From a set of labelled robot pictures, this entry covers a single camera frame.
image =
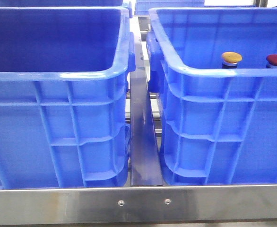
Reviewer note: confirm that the yellow mushroom push button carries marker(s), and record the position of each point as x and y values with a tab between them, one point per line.
230	60

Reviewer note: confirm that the red mushroom push button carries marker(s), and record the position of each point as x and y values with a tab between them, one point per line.
271	61

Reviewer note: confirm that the blue plastic bin right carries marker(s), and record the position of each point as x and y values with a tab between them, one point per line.
219	126

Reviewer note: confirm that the blue plastic bin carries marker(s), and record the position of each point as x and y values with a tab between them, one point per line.
62	96
219	126

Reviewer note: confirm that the blue plastic bin left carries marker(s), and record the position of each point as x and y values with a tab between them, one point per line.
62	96

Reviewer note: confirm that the blue crate far centre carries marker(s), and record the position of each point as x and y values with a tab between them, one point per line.
142	6

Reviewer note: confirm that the blue bin behind left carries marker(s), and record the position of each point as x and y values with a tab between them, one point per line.
68	3

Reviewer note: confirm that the rail screw left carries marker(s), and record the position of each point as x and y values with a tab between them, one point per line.
121	203

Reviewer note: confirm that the rail screw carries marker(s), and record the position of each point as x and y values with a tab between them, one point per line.
121	203
167	201

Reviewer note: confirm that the rail screw right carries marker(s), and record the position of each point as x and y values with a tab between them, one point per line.
167	201

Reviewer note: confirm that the steel front rail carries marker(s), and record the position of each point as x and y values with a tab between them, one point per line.
142	204

